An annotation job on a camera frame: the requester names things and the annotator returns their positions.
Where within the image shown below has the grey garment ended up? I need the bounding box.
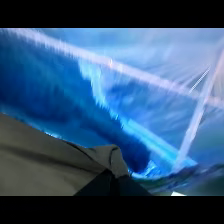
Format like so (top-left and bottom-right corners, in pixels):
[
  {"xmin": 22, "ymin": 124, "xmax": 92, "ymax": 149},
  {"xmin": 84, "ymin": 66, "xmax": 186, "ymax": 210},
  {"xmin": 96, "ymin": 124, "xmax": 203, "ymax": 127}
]
[{"xmin": 0, "ymin": 112, "xmax": 130, "ymax": 197}]

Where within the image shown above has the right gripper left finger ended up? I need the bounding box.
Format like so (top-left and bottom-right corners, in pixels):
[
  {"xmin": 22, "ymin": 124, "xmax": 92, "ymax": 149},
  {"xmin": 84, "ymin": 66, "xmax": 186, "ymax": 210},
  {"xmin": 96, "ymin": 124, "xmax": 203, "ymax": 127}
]
[{"xmin": 74, "ymin": 168, "xmax": 114, "ymax": 197}]

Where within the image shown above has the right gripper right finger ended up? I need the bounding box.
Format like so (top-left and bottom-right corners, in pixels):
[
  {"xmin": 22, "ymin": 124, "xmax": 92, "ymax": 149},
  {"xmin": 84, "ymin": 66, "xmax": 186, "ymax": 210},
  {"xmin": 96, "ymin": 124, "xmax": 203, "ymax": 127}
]
[{"xmin": 113, "ymin": 173, "xmax": 153, "ymax": 197}]

